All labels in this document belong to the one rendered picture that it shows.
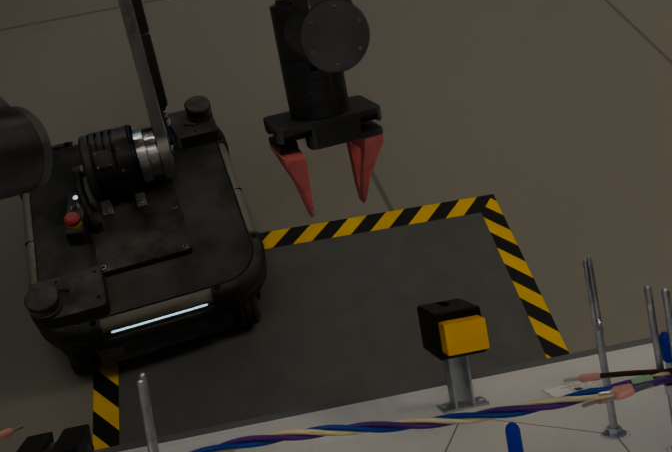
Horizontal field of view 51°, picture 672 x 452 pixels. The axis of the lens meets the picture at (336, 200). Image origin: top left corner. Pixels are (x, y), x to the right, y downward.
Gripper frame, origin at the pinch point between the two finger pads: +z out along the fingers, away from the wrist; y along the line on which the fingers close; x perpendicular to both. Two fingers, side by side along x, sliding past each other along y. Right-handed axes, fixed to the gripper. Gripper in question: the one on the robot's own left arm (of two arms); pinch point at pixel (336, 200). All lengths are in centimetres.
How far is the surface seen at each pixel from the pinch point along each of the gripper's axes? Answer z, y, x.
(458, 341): 11.0, 5.6, -13.5
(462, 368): 16.9, 7.3, -9.6
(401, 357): 76, 28, 78
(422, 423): 2.5, -4.9, -31.8
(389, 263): 62, 36, 102
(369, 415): 20.2, -2.4, -7.6
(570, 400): 1.4, 2.8, -35.3
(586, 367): 22.1, 21.4, -9.3
